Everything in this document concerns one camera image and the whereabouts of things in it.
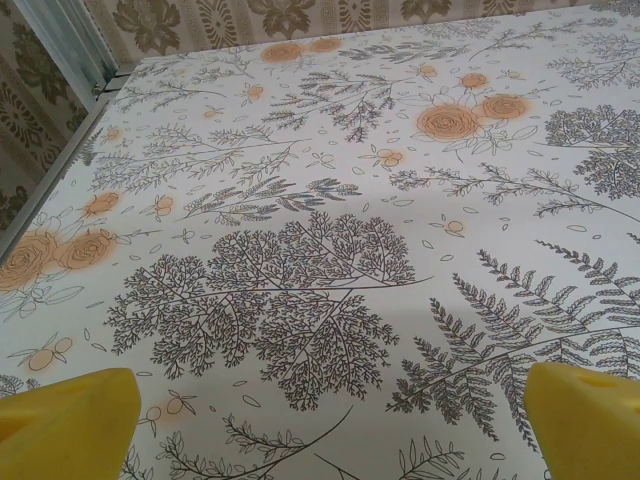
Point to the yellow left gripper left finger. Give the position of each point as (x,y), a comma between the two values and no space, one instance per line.
(65,430)

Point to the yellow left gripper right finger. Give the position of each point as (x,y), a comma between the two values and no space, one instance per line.
(590,430)

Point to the floral print tablecloth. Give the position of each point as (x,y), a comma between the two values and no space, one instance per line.
(320,200)

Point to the aluminium side rail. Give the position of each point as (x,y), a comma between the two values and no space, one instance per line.
(50,180)

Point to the aluminium frame post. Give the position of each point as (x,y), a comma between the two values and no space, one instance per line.
(75,40)

